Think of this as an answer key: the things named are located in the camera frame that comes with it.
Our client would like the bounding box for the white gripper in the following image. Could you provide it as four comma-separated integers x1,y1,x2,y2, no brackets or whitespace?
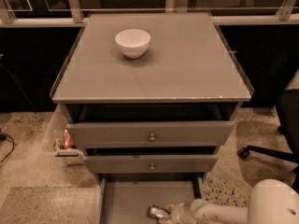
159,203,192,224

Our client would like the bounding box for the crushed silver redbull can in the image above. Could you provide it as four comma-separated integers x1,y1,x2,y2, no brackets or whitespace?
148,205,169,220

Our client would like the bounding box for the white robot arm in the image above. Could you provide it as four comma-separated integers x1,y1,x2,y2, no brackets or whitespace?
159,179,299,224

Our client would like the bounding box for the grey bottom drawer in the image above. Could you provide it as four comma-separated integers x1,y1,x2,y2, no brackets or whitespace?
98,174,203,224

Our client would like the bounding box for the grey drawer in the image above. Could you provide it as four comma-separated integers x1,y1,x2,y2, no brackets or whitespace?
84,148,218,174
66,104,234,148
98,174,203,224

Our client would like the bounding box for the grey top drawer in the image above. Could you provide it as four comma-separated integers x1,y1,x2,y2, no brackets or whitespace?
66,104,234,148

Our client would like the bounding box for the grey drawer cabinet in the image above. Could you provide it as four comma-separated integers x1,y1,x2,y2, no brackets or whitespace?
50,11,255,224

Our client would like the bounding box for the grey middle drawer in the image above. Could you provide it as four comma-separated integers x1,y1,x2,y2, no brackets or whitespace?
84,148,218,174

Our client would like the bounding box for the orange snack packet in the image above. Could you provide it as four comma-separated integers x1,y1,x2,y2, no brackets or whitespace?
64,130,74,148

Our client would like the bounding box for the clear plastic side bin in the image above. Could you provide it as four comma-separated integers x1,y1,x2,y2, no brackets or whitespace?
42,105,84,166

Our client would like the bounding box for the grey floor mat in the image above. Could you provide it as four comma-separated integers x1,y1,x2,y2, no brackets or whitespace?
0,186,98,224

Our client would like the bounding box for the black office chair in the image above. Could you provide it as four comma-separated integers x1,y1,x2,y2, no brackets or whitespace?
235,90,299,189

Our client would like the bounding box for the white ceramic bowl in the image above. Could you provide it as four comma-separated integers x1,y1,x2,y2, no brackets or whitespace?
115,29,150,59

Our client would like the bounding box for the metal window railing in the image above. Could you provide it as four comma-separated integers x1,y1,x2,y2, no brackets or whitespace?
0,0,299,26

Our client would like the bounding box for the black floor cable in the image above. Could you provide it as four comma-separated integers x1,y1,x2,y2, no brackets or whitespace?
0,128,17,165

